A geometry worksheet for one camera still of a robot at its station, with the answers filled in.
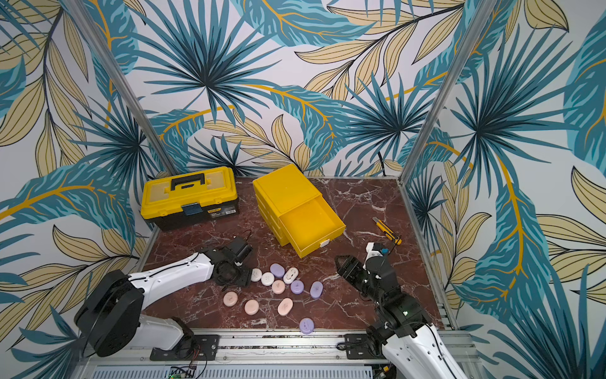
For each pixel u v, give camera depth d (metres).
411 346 0.48
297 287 0.84
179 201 0.90
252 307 0.80
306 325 0.76
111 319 0.41
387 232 1.00
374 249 0.68
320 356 0.74
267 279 0.86
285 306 0.80
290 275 0.86
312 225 0.84
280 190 0.86
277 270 0.88
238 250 0.69
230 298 0.82
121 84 0.84
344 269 0.65
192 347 0.68
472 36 0.73
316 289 0.83
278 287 0.84
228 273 0.69
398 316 0.50
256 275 0.86
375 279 0.53
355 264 0.64
